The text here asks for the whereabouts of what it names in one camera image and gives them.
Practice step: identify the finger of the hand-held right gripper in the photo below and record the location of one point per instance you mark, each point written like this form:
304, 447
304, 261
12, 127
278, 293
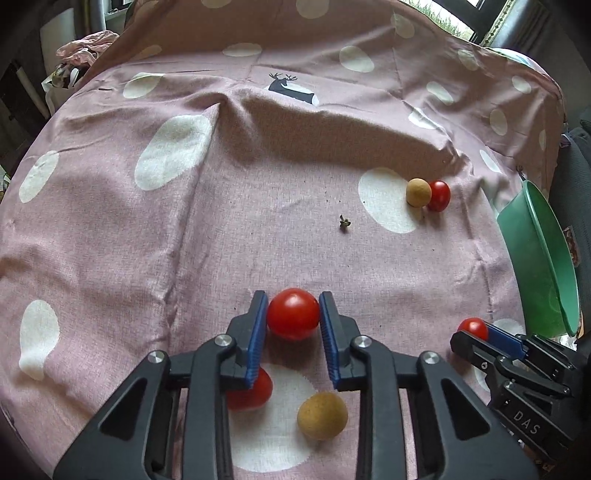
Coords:
475, 353
505, 340

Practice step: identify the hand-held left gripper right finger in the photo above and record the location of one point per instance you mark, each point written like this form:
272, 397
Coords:
328, 344

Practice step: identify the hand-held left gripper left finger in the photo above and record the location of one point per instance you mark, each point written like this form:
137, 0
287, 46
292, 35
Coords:
257, 344

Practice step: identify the red cherry tomato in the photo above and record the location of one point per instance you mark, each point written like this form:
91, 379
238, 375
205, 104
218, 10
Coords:
440, 196
259, 393
473, 327
293, 314

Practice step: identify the green plastic basin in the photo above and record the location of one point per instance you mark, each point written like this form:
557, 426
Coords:
531, 258

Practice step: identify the brown longan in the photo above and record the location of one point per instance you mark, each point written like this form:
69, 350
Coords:
418, 192
322, 415

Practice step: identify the small dry stem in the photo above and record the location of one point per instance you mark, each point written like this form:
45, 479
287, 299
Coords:
344, 224

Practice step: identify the pink polka-dot blanket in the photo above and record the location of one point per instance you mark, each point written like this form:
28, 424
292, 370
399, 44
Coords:
138, 258

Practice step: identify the dark chair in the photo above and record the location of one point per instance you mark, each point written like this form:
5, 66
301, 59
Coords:
577, 175

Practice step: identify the window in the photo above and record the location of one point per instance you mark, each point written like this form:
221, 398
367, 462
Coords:
452, 18

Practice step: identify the printed white bag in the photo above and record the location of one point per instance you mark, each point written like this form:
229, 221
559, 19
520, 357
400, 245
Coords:
64, 77

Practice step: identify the pink crumpled cloth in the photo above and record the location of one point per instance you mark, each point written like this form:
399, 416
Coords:
85, 46

